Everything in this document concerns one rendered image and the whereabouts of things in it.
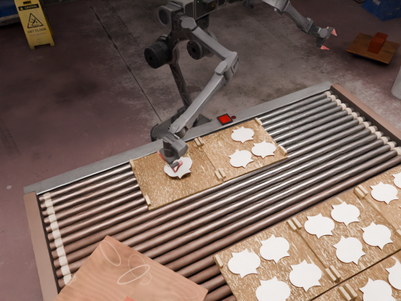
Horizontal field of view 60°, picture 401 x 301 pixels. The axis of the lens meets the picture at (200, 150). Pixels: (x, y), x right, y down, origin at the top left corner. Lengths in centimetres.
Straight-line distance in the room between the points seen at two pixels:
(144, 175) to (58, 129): 199
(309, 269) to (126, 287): 77
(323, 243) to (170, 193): 77
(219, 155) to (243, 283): 73
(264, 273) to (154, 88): 285
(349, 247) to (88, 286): 113
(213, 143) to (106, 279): 97
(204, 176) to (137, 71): 266
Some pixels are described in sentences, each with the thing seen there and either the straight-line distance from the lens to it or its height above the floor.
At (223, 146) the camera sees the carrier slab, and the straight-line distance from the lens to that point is 203.
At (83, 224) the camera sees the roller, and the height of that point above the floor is 92.
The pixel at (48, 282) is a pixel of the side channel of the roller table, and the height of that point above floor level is 95.
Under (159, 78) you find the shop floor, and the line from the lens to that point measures 420.
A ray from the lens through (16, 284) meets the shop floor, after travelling 290.
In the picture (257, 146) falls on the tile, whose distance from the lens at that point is 204.
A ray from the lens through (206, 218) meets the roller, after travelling 175.
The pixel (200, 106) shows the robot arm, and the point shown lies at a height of 131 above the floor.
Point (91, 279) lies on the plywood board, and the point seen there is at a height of 104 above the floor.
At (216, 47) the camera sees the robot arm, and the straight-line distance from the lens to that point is 188.
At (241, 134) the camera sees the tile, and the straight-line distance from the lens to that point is 209.
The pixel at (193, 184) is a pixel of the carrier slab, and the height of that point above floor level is 94.
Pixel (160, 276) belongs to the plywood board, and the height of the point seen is 104.
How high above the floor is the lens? 240
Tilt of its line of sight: 47 degrees down
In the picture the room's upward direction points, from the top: 1 degrees counter-clockwise
